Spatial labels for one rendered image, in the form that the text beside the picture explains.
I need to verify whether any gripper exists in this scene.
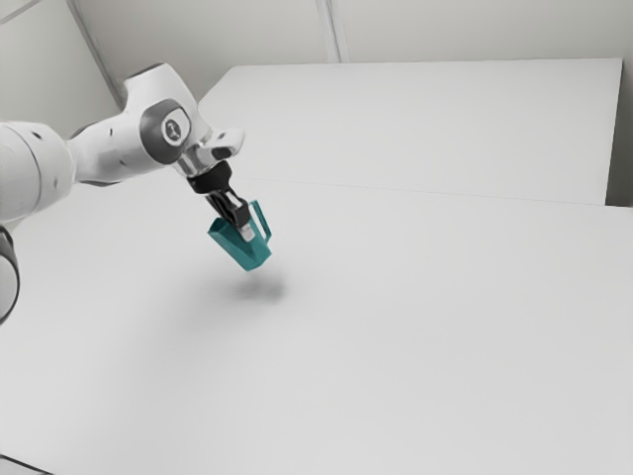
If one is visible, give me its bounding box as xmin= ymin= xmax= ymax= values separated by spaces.
xmin=186 ymin=161 xmax=256 ymax=243

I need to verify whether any teal faceted mug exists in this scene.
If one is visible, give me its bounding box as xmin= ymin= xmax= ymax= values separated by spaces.
xmin=206 ymin=198 xmax=274 ymax=272

